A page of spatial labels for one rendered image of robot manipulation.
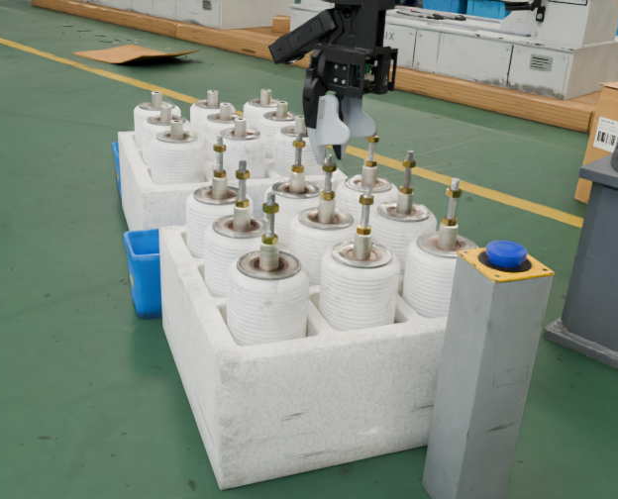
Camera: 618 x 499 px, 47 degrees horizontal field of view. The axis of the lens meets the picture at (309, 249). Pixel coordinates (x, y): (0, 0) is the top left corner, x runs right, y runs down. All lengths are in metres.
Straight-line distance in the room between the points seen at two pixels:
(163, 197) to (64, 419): 0.44
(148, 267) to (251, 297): 0.40
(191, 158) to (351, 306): 0.55
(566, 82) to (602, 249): 1.67
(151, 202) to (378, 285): 0.56
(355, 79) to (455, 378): 0.36
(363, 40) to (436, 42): 2.22
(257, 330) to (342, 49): 0.34
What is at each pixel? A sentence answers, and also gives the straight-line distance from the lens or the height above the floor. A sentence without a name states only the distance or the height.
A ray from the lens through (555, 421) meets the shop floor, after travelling 1.08.
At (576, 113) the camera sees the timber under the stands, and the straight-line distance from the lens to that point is 2.72.
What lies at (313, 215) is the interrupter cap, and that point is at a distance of 0.97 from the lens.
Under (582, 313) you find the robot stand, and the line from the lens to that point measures 1.24.
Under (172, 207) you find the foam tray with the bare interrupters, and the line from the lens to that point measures 1.28.
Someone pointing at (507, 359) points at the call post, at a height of 0.22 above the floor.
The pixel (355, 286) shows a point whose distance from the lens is 0.83.
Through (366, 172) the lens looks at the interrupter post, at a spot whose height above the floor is 0.27.
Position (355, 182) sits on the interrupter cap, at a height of 0.25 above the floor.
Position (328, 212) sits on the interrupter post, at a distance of 0.95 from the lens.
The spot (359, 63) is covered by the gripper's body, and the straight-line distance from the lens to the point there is 0.84.
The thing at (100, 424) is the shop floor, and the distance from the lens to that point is 1.00.
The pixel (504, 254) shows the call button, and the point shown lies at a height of 0.33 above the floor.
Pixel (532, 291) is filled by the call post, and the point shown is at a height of 0.30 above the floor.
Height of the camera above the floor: 0.61
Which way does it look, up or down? 24 degrees down
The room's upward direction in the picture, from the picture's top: 3 degrees clockwise
